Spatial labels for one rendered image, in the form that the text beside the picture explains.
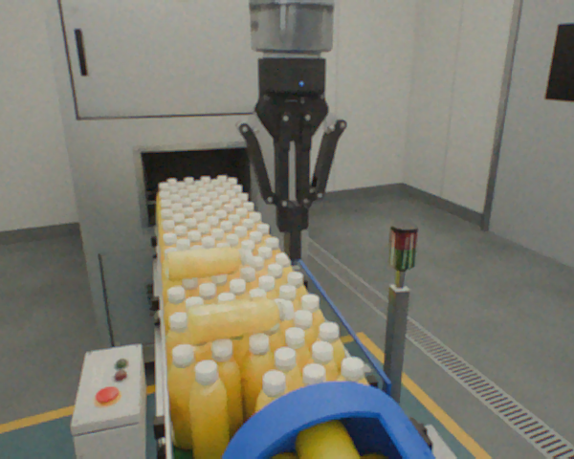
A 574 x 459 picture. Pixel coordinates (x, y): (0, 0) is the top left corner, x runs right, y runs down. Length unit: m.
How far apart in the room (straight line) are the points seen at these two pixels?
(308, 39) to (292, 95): 0.07
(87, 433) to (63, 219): 4.12
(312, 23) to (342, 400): 0.43
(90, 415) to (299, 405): 0.38
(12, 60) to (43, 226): 1.41
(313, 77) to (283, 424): 0.40
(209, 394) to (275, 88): 0.58
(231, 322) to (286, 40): 0.58
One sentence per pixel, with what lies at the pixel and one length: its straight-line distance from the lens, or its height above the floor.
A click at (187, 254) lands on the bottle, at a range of 1.20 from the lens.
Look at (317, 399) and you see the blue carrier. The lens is 0.63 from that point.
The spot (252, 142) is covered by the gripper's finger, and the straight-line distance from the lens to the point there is 0.54.
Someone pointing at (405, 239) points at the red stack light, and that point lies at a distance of 1.12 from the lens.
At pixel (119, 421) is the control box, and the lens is 0.86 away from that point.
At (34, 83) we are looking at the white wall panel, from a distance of 4.71.
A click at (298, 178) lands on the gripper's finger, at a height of 1.50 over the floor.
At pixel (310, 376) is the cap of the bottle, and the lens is 0.88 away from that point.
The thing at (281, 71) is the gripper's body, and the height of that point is 1.62.
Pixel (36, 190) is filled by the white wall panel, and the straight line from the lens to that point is 4.85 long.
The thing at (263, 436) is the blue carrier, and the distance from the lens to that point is 0.63.
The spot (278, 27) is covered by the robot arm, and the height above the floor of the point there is 1.66.
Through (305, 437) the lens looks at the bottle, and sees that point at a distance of 0.66.
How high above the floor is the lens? 1.64
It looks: 20 degrees down
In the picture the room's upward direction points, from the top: straight up
